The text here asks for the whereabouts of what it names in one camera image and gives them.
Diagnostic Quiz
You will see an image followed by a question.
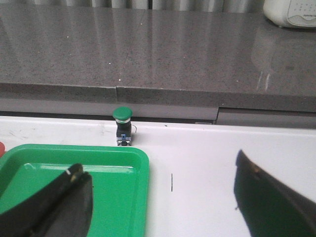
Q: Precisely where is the red plastic tray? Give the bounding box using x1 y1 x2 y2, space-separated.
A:
0 142 5 157

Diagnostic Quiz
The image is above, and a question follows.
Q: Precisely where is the green plastic tray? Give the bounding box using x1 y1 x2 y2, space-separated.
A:
0 144 149 237

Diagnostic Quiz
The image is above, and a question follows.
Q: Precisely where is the green mushroom push button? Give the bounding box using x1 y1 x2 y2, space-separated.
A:
113 107 133 146

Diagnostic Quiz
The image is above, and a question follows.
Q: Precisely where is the grey stone counter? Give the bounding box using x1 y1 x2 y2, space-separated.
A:
0 2 316 129

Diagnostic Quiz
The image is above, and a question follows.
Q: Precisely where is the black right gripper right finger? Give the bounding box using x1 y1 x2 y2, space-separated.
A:
234 150 316 237

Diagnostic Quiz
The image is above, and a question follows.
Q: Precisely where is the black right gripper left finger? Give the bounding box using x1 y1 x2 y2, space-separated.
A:
0 163 93 237

